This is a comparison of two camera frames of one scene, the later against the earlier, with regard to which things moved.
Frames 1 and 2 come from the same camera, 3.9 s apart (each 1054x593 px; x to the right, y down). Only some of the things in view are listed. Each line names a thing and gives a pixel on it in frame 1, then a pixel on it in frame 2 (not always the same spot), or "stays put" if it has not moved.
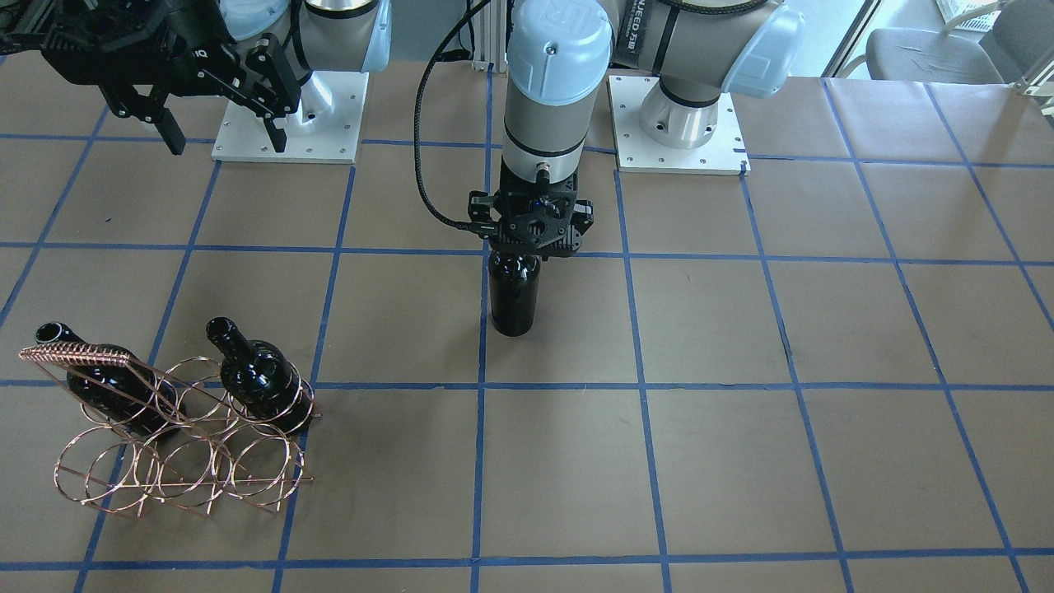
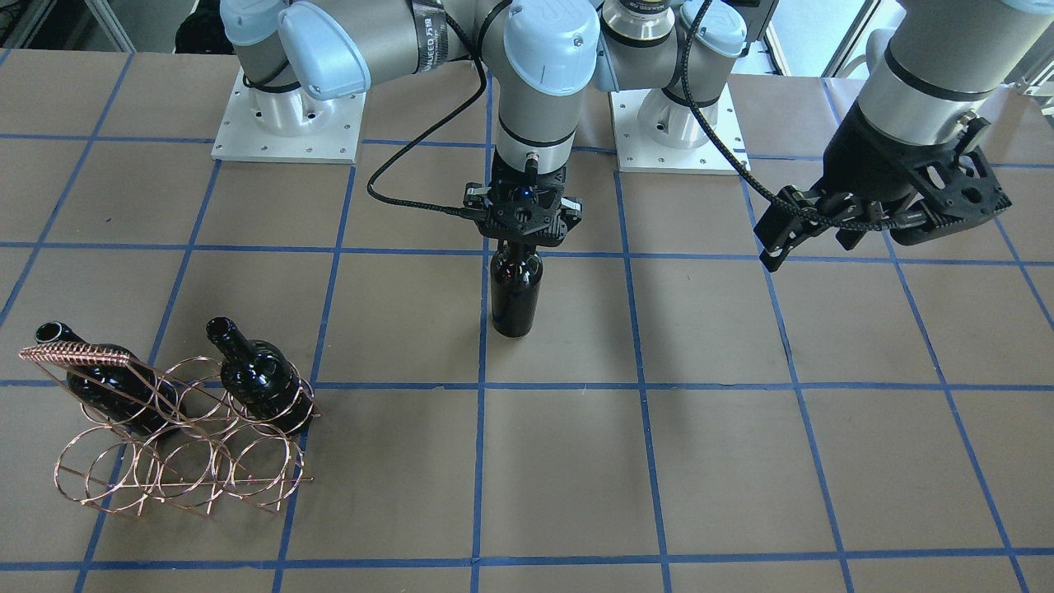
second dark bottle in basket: x=261 y=379 stays put
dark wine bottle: x=514 y=283 stays put
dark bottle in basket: x=132 y=394 stays put
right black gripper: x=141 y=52 → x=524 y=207
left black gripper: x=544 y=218 → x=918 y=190
